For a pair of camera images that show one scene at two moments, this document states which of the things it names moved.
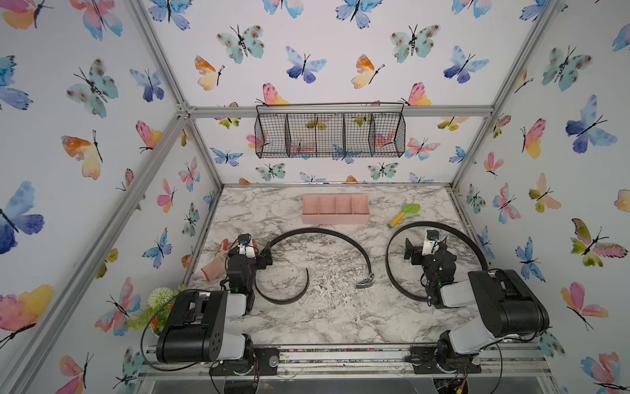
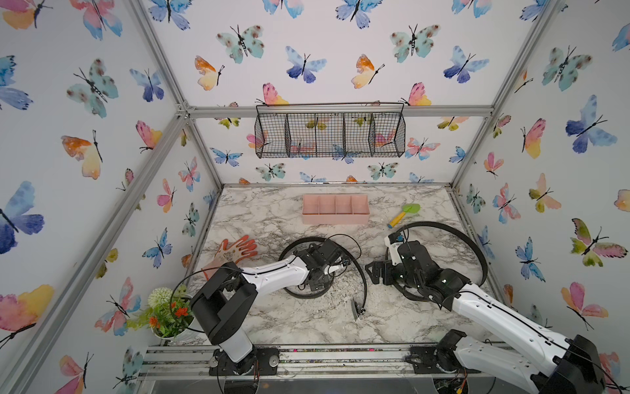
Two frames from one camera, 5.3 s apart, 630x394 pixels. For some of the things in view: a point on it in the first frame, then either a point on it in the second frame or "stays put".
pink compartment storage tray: [335, 208] stays put
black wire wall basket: [329, 130] stays put
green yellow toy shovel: [407, 208] stays put
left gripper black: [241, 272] → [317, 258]
